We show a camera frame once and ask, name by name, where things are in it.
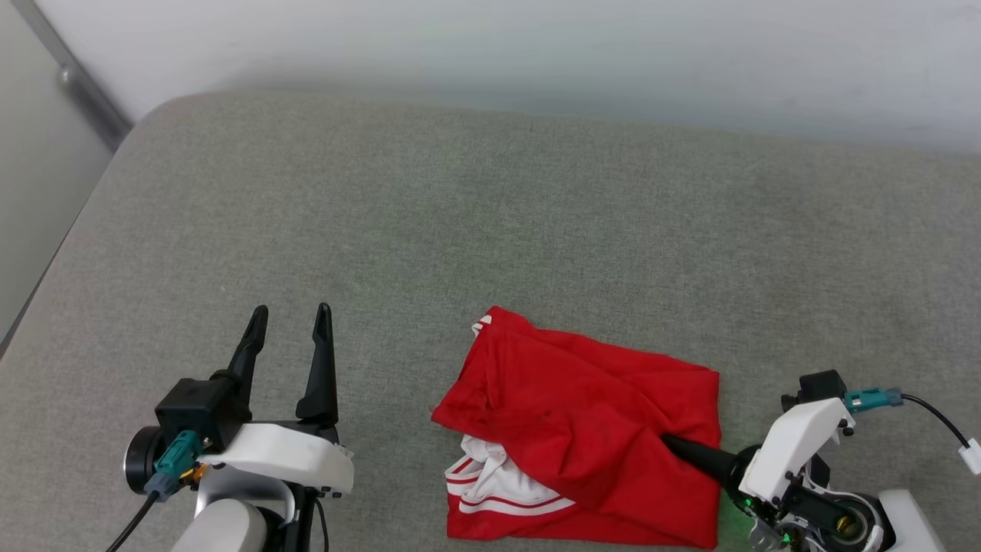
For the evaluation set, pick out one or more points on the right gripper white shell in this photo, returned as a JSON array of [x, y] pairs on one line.
[[793, 445]]

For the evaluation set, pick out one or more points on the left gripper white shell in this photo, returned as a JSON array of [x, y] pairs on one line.
[[291, 456]]

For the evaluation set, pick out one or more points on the red and white garment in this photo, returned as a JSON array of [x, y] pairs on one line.
[[582, 414]]

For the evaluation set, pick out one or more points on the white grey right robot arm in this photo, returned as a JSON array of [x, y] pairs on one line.
[[912, 521]]

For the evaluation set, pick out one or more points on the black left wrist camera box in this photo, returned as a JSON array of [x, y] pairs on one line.
[[199, 406]]

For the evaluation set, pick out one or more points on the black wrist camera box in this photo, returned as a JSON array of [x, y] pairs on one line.
[[199, 406], [820, 385]]

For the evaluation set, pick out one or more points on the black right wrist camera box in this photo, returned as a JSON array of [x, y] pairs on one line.
[[820, 385]]

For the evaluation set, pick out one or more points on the grey metal wall rail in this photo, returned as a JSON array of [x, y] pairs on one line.
[[84, 96]]

